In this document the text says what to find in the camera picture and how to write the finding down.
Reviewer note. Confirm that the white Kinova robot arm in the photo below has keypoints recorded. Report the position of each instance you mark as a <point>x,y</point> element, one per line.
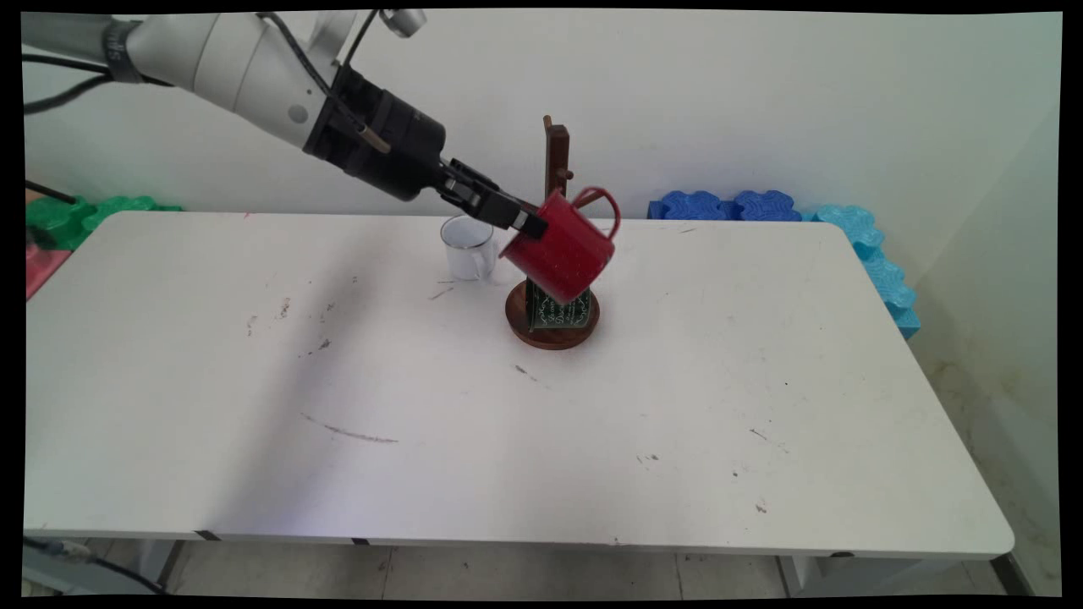
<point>228,59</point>

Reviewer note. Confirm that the grey table leg frame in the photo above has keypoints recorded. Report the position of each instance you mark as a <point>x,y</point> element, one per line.
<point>127,562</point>

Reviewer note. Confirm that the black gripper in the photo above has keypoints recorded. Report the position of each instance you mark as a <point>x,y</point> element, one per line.
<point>389,144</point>

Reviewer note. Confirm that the green foam mat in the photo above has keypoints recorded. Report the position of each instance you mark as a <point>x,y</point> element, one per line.
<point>68,220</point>

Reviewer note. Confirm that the dark wooden mug tree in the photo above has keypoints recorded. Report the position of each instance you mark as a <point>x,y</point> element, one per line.
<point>557,152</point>

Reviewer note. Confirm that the light blue foam mat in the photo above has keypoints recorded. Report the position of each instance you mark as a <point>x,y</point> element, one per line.
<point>880,271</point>

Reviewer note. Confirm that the dark blue foam mat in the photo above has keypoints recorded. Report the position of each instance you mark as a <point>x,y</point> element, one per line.
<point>719,205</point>

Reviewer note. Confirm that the green enamel mug with lettering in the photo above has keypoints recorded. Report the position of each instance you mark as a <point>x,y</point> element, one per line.
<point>558,315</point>

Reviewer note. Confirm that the white enamel mug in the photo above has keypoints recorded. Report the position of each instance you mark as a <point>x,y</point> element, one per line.
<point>464,249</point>

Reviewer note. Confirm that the red enamel mug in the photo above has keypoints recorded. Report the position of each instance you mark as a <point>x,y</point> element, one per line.
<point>567,249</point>

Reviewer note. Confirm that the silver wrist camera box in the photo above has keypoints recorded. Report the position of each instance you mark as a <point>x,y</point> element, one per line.
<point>404,21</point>

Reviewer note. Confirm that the red foam mat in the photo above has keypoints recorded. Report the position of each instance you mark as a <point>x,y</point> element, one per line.
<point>42,271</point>

